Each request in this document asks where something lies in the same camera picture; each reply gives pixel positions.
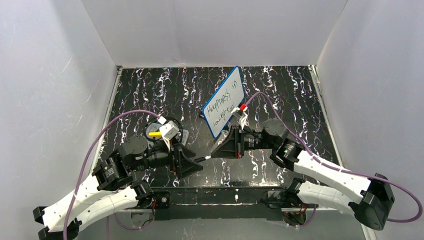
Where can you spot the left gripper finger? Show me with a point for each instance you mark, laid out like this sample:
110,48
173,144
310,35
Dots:
186,168
183,155

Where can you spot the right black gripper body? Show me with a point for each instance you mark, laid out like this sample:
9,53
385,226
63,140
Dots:
237,143

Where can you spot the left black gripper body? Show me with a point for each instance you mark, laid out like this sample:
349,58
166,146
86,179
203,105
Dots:
177,159

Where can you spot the blue framed whiteboard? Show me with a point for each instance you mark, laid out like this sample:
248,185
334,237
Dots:
217,111

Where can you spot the black marker cap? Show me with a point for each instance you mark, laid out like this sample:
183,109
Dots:
201,159

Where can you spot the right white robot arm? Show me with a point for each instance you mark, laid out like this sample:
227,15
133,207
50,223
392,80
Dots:
368,198

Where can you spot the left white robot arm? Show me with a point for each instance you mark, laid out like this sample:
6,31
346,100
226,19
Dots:
113,186

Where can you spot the clear plastic box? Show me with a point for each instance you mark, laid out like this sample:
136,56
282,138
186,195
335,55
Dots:
181,137

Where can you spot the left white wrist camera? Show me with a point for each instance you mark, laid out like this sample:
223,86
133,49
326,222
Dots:
168,131

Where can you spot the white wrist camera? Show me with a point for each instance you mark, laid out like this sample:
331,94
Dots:
168,131
241,115

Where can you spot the yellow handled screwdriver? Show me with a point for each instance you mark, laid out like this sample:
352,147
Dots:
155,134

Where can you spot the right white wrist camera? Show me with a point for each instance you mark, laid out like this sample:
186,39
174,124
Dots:
241,115

